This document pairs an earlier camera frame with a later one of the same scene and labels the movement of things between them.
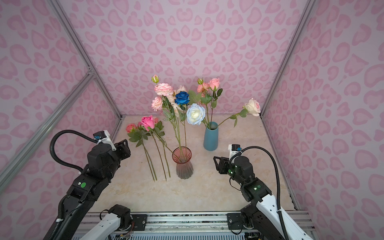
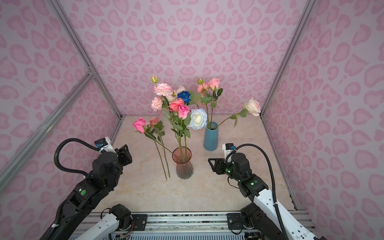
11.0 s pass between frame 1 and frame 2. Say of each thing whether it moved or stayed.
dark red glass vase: stayed
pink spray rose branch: stayed
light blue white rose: moved
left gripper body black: moved
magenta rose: moved
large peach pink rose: stayed
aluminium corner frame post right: stayed
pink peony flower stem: stayed
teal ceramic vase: stayed
